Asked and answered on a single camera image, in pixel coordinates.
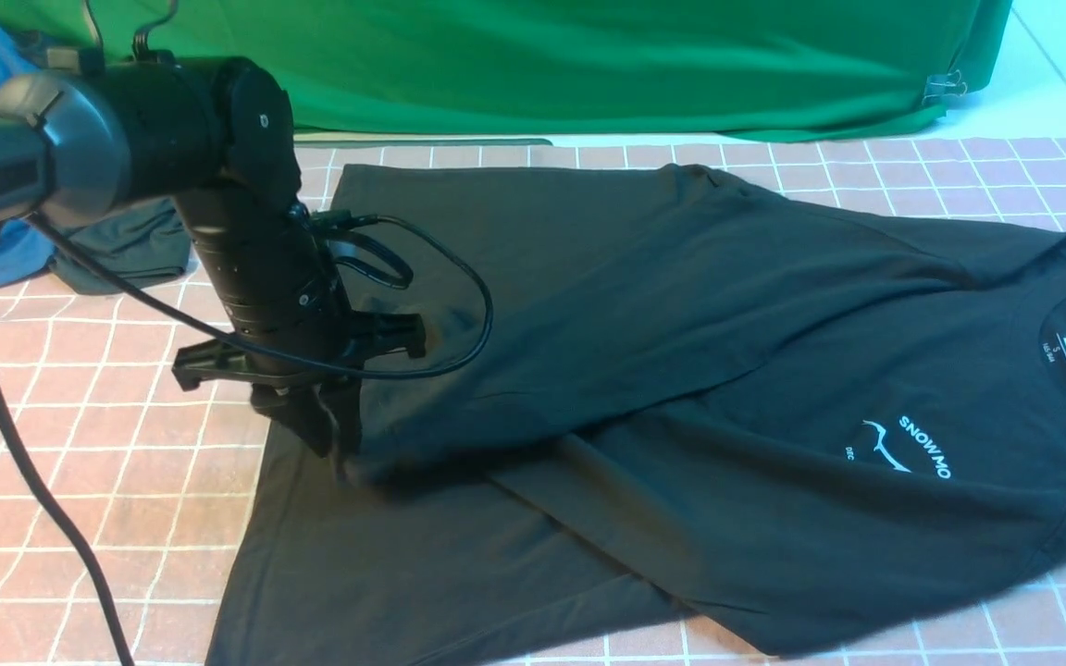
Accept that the pink checkered tablecloth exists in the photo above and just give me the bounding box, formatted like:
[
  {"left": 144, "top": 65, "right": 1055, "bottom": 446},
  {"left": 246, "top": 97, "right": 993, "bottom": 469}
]
[{"left": 0, "top": 139, "right": 1066, "bottom": 665}]

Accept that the metal binder clip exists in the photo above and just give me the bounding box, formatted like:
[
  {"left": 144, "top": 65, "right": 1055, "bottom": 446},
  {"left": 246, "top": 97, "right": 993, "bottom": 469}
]
[{"left": 921, "top": 70, "right": 969, "bottom": 105}]

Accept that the dark gray long-sleeve shirt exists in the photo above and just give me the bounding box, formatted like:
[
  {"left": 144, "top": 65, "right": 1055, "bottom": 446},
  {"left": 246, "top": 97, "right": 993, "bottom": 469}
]
[{"left": 205, "top": 165, "right": 1066, "bottom": 665}]

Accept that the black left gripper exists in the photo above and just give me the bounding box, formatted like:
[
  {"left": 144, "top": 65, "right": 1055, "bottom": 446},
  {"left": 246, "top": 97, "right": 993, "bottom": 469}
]
[{"left": 172, "top": 185, "right": 427, "bottom": 462}]

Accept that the black camera cable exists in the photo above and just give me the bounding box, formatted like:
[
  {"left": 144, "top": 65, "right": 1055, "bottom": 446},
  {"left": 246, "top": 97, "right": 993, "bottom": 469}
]
[{"left": 0, "top": 211, "right": 495, "bottom": 666}]

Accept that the green backdrop cloth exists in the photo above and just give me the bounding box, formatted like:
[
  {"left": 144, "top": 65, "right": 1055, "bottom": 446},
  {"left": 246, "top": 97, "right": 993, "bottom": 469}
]
[{"left": 0, "top": 0, "right": 1013, "bottom": 142}]

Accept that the dark green crumpled garment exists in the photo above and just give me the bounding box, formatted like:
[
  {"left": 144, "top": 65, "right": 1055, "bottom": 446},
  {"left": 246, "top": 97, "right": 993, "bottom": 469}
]
[{"left": 15, "top": 28, "right": 205, "bottom": 296}]

